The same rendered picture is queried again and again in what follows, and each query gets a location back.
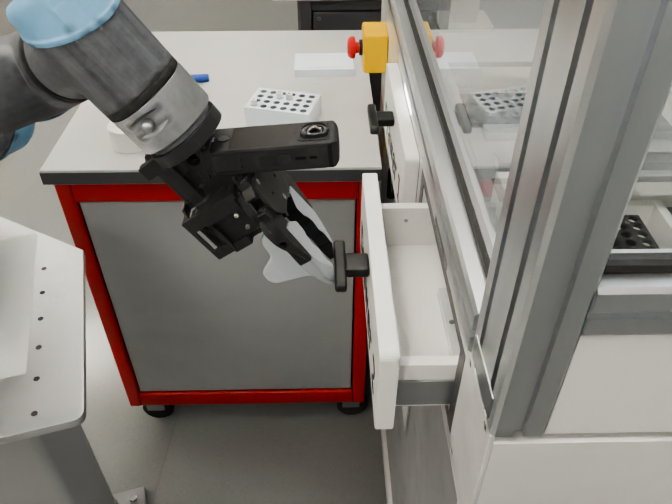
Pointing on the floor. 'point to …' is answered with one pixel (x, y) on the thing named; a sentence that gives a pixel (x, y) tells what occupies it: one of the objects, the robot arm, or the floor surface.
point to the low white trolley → (205, 355)
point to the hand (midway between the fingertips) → (331, 258)
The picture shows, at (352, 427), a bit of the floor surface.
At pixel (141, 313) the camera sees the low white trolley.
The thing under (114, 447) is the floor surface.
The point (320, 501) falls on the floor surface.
